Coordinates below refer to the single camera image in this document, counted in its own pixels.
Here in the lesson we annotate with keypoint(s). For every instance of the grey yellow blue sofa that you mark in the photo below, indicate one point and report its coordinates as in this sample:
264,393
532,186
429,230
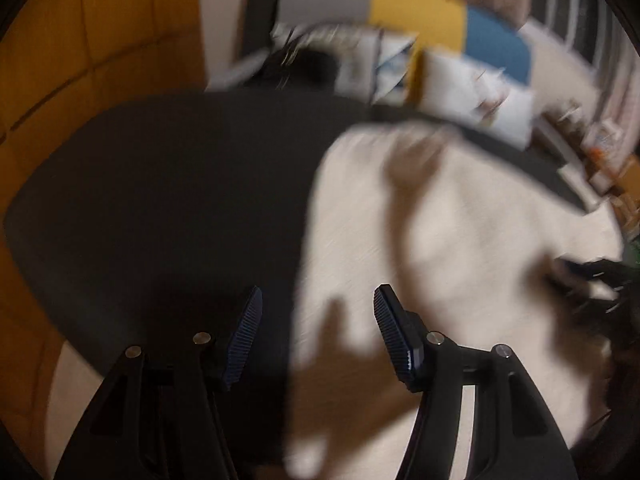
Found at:
415,15

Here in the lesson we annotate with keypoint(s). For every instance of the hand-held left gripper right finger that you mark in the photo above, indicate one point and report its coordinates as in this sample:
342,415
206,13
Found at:
395,335

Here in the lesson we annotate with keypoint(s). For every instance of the wooden side table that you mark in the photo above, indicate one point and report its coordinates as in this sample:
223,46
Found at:
615,180

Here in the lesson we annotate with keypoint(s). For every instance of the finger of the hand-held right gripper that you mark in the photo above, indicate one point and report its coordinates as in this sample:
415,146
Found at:
580,267

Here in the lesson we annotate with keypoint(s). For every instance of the orange wooden wardrobe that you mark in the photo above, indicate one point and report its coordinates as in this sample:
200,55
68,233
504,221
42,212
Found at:
100,35

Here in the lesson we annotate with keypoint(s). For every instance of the black handbag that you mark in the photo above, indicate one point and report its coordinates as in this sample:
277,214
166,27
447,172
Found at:
315,67

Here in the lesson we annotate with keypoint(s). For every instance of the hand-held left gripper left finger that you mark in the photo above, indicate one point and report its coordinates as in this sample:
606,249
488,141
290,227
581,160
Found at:
245,335

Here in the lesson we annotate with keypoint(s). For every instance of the deer print pillow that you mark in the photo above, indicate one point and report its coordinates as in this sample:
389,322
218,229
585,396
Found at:
465,90

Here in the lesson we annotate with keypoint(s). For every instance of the black leather padded table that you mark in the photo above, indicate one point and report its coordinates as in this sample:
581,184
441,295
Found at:
175,185

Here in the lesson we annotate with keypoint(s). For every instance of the triangle pattern pillow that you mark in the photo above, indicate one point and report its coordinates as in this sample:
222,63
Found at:
395,65

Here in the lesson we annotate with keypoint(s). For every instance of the white knit sweater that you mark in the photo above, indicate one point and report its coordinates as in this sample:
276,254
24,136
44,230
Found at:
475,235

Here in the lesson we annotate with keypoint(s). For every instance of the black upright board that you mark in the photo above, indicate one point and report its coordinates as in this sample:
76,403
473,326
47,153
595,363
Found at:
260,5

